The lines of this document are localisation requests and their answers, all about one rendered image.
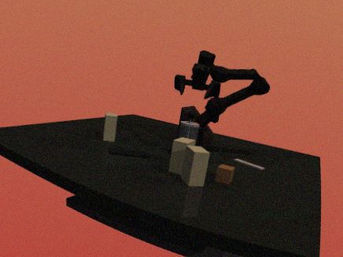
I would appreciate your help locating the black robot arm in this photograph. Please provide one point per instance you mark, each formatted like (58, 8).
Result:
(217, 105)

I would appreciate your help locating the beige rectangular block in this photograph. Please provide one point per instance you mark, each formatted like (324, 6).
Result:
(178, 154)
(109, 133)
(195, 165)

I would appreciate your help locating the small brown cube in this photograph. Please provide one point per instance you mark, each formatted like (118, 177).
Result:
(224, 174)

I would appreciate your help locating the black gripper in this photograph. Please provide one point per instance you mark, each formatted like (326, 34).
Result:
(212, 90)

